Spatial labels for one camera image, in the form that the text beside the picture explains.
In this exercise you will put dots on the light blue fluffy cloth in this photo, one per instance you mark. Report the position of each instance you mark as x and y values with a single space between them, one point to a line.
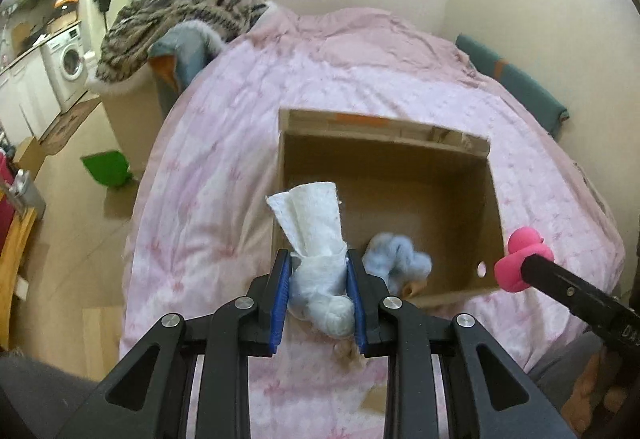
395 259

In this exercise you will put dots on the red bag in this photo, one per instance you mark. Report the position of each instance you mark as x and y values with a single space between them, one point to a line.
5 199

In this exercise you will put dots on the beige armchair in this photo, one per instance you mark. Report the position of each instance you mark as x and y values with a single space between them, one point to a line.
135 129

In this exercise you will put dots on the teal and orange cushion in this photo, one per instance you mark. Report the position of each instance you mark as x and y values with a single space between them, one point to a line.
185 54

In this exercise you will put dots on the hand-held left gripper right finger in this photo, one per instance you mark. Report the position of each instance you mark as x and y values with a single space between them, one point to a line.
357 304

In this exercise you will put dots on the small cardboard floor box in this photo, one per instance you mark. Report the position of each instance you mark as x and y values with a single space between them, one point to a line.
30 154

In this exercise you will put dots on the white soft cloth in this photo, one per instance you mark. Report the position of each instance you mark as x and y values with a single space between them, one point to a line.
315 239

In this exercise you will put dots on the white kitchen cabinets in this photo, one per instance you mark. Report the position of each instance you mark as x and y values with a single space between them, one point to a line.
25 99

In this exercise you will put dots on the pink patterned quilt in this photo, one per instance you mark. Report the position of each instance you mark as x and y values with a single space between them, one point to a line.
210 159

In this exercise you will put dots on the white washing machine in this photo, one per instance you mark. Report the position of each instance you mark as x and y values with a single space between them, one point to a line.
65 64

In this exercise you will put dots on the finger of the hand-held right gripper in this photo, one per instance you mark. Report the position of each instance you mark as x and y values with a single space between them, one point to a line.
565 286

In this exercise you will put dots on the brown cardboard box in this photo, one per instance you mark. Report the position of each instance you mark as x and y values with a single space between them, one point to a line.
400 179

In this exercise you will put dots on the pink soft toy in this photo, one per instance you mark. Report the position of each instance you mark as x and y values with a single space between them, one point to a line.
520 254

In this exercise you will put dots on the brown door mat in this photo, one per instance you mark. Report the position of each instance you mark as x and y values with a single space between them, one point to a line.
67 126

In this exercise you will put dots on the grey container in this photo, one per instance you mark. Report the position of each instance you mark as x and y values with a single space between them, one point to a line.
27 191

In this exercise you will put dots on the beige scrunchie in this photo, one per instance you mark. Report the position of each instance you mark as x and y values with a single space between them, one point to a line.
347 353

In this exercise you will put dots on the striped knit blanket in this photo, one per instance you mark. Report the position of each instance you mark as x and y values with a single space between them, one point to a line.
170 14

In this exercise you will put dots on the green dustpan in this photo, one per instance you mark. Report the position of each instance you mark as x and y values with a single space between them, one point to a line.
107 169

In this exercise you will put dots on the teal wall pad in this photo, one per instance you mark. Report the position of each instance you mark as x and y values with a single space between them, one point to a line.
520 89

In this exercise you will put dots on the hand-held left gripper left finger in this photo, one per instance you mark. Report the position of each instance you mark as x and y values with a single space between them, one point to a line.
282 299

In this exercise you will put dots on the wooden chair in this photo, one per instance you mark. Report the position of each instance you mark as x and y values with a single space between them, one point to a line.
15 269

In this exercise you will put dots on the person's right hand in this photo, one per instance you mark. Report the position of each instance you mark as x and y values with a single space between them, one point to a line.
602 391

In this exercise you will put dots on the person's grey trouser leg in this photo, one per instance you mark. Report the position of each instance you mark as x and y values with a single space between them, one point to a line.
35 399
565 364

